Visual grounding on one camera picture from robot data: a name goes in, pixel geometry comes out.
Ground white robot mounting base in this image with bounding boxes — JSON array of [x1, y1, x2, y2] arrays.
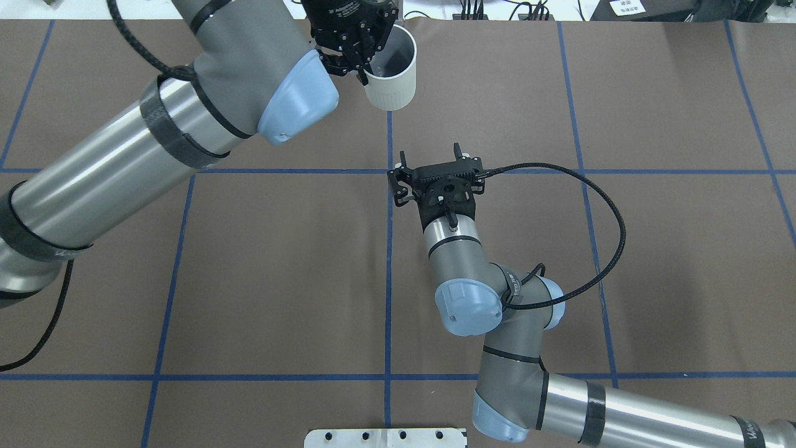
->
[[303, 427, 468, 447]]

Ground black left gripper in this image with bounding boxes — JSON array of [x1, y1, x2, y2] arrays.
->
[[302, 1, 399, 86]]

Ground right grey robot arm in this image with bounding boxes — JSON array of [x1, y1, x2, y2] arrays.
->
[[387, 144, 794, 447]]

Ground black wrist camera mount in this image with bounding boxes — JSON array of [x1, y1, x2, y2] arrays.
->
[[412, 157, 485, 208]]

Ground black cables at table edge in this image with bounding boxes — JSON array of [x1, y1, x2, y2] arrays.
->
[[404, 0, 555, 22]]

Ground white ribbed mug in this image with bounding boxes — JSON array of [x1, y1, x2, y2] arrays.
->
[[364, 25, 418, 111]]

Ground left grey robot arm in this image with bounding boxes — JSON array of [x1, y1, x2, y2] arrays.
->
[[1, 1, 399, 308]]

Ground black box with label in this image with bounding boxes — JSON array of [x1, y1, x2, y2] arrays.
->
[[588, 1, 775, 23]]

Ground black braided right cable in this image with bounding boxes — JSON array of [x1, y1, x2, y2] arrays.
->
[[485, 163, 626, 310]]

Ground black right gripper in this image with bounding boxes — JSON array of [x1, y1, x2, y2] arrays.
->
[[387, 144, 476, 231]]

